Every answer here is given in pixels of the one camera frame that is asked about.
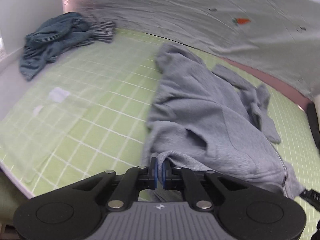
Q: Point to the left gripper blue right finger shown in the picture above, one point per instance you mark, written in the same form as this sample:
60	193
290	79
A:
188	184

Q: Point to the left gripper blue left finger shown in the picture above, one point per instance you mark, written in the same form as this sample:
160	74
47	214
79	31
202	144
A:
128	185

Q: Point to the grey zip hoodie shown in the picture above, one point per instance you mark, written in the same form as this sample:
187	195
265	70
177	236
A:
205	119

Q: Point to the green grid cutting mat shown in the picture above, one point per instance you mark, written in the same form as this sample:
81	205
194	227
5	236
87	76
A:
84	114

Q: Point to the folded black garment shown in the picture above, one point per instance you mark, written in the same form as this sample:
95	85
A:
313	123

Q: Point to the large white paper label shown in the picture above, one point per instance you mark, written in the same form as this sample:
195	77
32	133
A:
58	94

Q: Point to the small white paper label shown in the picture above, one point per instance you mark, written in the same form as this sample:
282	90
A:
37	110

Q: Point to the checkered plaid shirt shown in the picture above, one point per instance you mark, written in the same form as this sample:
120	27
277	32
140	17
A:
103	31

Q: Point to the blue denim garment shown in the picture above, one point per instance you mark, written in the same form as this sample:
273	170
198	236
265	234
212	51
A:
54	37

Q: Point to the grey printed backdrop sheet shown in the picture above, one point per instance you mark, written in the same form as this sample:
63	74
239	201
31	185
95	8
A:
278	37

